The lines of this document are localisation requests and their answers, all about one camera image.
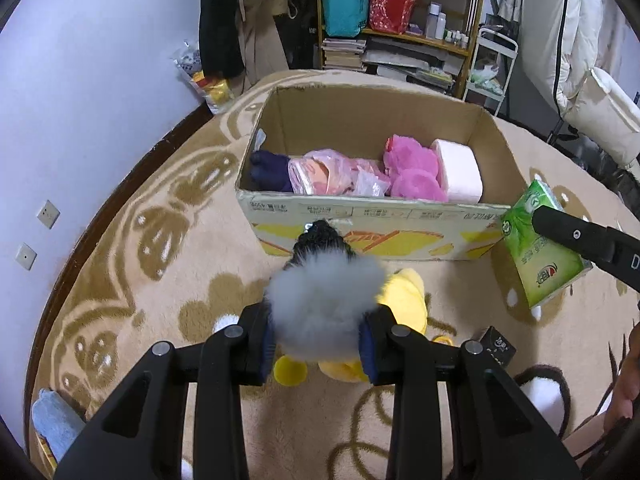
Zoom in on pink plastic-wrapped toy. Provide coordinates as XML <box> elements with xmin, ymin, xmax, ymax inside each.
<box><xmin>288</xmin><ymin>148</ymin><xmax>390</xmax><ymax>197</ymax></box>

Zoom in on person's right hand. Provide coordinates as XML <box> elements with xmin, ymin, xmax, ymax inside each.
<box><xmin>603</xmin><ymin>325</ymin><xmax>640</xmax><ymax>432</ymax></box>

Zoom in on wall socket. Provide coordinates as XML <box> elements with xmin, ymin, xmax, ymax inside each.
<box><xmin>36</xmin><ymin>200</ymin><xmax>60</xmax><ymax>230</ymax></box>
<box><xmin>15</xmin><ymin>243</ymin><xmax>37</xmax><ymax>271</ymax></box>

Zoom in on pink strawberry bear plush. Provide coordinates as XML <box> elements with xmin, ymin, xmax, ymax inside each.
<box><xmin>383</xmin><ymin>134</ymin><xmax>448</xmax><ymax>203</ymax></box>

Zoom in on small black tag card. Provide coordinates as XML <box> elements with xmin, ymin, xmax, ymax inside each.
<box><xmin>480</xmin><ymin>326</ymin><xmax>516</xmax><ymax>367</ymax></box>

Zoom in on dark purple plush toy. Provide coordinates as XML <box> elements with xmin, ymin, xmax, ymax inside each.
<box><xmin>250</xmin><ymin>150</ymin><xmax>293</xmax><ymax>193</ymax></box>

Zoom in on cream hanging coat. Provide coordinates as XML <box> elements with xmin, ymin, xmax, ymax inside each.
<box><xmin>520</xmin><ymin>0</ymin><xmax>639</xmax><ymax>176</ymax></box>

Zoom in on blue cloth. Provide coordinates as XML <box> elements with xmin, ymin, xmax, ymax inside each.
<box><xmin>32</xmin><ymin>389</ymin><xmax>86</xmax><ymax>462</ymax></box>

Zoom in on open cardboard box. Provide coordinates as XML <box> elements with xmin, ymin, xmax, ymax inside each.
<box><xmin>235</xmin><ymin>80</ymin><xmax>526</xmax><ymax>261</ymax></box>

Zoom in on wooden bookshelf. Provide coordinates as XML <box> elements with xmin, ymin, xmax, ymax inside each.
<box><xmin>317</xmin><ymin>0</ymin><xmax>483</xmax><ymax>98</ymax></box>

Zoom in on white toilet paper roll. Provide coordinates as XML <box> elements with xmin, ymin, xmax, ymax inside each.
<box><xmin>431</xmin><ymin>139</ymin><xmax>484</xmax><ymax>204</ymax></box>

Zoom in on red patterned bag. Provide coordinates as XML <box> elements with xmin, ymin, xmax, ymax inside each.
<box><xmin>369</xmin><ymin>0</ymin><xmax>416</xmax><ymax>35</ymax></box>

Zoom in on white rolling cart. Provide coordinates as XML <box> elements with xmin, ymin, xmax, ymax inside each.
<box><xmin>463</xmin><ymin>25</ymin><xmax>520</xmax><ymax>116</ymax></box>

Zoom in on yellow round plush toy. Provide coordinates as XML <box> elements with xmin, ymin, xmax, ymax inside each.
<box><xmin>272</xmin><ymin>268</ymin><xmax>428</xmax><ymax>387</ymax></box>

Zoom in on green tissue pack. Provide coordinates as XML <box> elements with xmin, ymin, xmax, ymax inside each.
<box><xmin>501</xmin><ymin>179</ymin><xmax>592</xmax><ymax>312</ymax></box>

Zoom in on stack of books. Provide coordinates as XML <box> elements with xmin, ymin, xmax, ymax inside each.
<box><xmin>321</xmin><ymin>38</ymin><xmax>367</xmax><ymax>72</ymax></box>

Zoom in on white fluffy pompom toy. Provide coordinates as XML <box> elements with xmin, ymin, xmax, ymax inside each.
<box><xmin>265</xmin><ymin>220</ymin><xmax>387</xmax><ymax>362</ymax></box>

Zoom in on plastic bag of snacks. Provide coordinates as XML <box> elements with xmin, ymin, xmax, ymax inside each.
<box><xmin>174</xmin><ymin>41</ymin><xmax>234</xmax><ymax>115</ymax></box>

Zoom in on teal bag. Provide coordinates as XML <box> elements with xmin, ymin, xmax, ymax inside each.
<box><xmin>321</xmin><ymin>0</ymin><xmax>369</xmax><ymax>38</ymax></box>

